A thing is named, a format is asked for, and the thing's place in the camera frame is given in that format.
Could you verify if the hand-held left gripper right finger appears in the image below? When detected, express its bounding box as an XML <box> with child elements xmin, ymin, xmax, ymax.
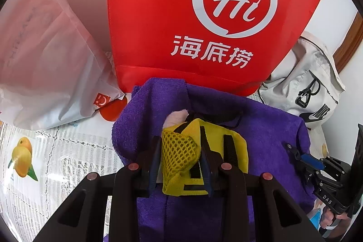
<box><xmin>199</xmin><ymin>151</ymin><xmax>327</xmax><ymax>242</ymax></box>

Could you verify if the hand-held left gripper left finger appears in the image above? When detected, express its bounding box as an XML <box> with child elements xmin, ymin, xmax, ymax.
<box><xmin>32</xmin><ymin>136</ymin><xmax>163</xmax><ymax>242</ymax></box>

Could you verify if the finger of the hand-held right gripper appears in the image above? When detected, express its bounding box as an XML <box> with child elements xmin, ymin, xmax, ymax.
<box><xmin>284</xmin><ymin>142</ymin><xmax>324</xmax><ymax>171</ymax></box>
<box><xmin>304</xmin><ymin>169</ymin><xmax>321</xmax><ymax>189</ymax></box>

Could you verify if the blue tissue pack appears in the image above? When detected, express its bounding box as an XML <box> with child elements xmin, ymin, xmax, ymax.
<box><xmin>309</xmin><ymin>209</ymin><xmax>324</xmax><ymax>234</ymax></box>

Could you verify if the person's right hand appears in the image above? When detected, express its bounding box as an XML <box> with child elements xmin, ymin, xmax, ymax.
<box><xmin>318</xmin><ymin>201</ymin><xmax>353</xmax><ymax>240</ymax></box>

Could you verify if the purple towel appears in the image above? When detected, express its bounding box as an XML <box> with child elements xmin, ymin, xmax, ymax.
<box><xmin>111</xmin><ymin>78</ymin><xmax>321</xmax><ymax>242</ymax></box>

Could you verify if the pink cloth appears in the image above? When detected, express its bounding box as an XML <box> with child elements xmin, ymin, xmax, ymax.
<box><xmin>164</xmin><ymin>109</ymin><xmax>190</xmax><ymax>127</ymax></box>

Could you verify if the light grey fabric bag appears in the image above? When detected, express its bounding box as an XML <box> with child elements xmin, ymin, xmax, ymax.
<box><xmin>259</xmin><ymin>35</ymin><xmax>347</xmax><ymax>125</ymax></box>

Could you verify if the fruit print white cloth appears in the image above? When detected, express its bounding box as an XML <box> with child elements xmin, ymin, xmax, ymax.
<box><xmin>0</xmin><ymin>51</ymin><xmax>331</xmax><ymax>242</ymax></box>

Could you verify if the white plastic bag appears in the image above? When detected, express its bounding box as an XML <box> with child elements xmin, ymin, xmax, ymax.
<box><xmin>0</xmin><ymin>0</ymin><xmax>128</xmax><ymax>130</ymax></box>

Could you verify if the red paper bag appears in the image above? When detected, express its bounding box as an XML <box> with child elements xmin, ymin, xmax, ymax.
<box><xmin>107</xmin><ymin>0</ymin><xmax>329</xmax><ymax>96</ymax></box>

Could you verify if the brown wooden rail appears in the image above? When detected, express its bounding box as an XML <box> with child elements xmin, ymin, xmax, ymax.
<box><xmin>334</xmin><ymin>12</ymin><xmax>363</xmax><ymax>73</ymax></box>

